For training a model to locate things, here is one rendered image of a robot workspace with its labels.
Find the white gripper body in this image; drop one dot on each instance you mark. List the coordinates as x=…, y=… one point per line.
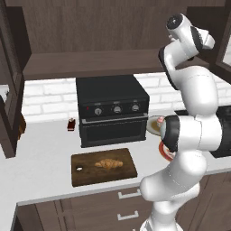
x=209, y=41

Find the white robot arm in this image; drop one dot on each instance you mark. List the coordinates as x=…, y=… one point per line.
x=197, y=90

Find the golden croissant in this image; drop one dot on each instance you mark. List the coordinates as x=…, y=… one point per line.
x=108, y=164

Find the small dark red jar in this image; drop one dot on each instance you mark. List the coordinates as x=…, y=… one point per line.
x=71, y=124

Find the dark wood base cabinet door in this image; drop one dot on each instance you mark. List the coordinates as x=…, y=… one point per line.
x=39, y=216
x=210, y=204

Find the dark wooden cutting board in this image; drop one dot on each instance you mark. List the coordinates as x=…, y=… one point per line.
x=90, y=174

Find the pink cupcake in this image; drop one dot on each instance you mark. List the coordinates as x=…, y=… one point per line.
x=160, y=120

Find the grey toaster oven knob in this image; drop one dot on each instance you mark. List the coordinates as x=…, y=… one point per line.
x=135, y=107
x=117, y=109
x=98, y=111

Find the white plate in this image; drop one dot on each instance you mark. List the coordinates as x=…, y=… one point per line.
x=151, y=126

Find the black toaster oven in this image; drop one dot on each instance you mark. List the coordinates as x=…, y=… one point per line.
x=108, y=90

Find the red plate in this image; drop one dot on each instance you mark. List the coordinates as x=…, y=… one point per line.
x=162, y=150

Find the toaster oven door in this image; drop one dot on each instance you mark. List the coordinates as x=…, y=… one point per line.
x=112, y=131

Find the dark wood drawer front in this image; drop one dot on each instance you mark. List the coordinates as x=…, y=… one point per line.
x=96, y=222
x=96, y=200

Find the brown wooden block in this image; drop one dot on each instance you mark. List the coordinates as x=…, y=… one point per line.
x=22, y=126

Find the dark wood wall cabinet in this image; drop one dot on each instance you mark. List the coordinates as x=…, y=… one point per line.
x=99, y=36

